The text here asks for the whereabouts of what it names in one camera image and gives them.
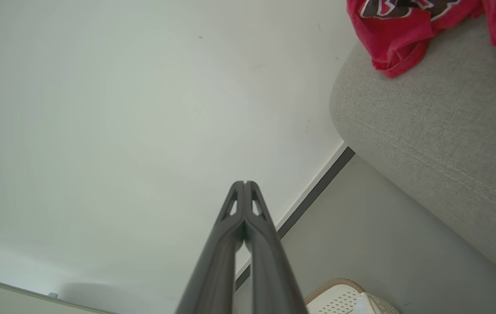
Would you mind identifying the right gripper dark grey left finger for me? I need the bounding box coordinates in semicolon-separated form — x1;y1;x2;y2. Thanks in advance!
176;181;246;314

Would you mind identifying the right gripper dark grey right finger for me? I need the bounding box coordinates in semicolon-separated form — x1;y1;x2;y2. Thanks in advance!
245;181;309;314

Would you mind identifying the red white sports jersey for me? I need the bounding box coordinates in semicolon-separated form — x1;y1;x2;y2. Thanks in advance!
346;0;496;103

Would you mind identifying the white laundry basket tan rim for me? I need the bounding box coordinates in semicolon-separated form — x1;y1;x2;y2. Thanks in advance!
304;278;402;314

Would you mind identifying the dark grey baseboard strip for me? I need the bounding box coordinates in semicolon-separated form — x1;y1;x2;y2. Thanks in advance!
235;147;356;291

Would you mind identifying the grey fabric sofa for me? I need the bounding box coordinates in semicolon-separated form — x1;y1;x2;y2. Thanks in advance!
329;15;496;291

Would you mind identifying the white framed wall panel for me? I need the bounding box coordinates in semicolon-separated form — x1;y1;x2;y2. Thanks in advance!
0;273;120;314

